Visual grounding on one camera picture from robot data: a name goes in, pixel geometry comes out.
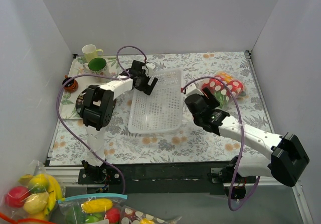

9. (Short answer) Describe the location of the polka dot spare bag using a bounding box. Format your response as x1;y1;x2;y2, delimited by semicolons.
119;205;182;224

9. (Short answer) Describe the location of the floral tray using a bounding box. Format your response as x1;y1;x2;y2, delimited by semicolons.
59;56;120;120

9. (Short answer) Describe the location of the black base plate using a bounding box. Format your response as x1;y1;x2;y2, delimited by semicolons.
77;162;258;196

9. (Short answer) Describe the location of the blue zip bag of fruit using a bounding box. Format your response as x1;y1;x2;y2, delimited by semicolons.
58;193;127;223

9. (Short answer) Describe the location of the polka dot zip bag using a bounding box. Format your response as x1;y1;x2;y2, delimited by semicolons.
200;70;249;109

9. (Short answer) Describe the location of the floral table mat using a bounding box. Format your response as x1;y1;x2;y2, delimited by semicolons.
47;52;281;165

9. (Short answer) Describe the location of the white plastic basket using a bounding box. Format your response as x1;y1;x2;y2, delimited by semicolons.
128;68;183;134

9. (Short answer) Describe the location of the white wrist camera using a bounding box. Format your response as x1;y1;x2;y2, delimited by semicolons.
144;62;156;74
181;83;204;97

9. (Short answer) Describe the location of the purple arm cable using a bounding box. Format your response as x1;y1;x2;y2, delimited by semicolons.
180;76;261;211
56;45;148;196

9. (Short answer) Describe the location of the bag of yellow fruit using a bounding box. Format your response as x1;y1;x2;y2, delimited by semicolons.
1;160;66;223

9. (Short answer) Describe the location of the pale yellow mug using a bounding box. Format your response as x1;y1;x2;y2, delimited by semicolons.
82;44;104;63

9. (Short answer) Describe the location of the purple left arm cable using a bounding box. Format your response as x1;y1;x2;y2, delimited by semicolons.
56;45;148;196

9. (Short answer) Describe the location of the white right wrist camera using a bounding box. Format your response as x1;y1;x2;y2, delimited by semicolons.
181;83;204;97

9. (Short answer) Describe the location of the round black rimmed plate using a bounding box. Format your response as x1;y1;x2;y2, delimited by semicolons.
75;85;116;117

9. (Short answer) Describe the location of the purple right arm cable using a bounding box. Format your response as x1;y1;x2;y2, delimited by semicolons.
180;76;261;211

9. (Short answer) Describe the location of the brown small cup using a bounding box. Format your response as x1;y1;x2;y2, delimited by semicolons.
62;75;79;93

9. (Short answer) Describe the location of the floral mug green inside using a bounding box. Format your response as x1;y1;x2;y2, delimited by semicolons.
83;57;111;83

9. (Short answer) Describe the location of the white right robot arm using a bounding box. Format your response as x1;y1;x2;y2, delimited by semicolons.
185;88;309;187

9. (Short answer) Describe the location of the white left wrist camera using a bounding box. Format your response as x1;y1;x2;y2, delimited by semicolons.
144;62;156;74

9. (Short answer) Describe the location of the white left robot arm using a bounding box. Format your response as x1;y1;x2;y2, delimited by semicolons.
76;60;158;184

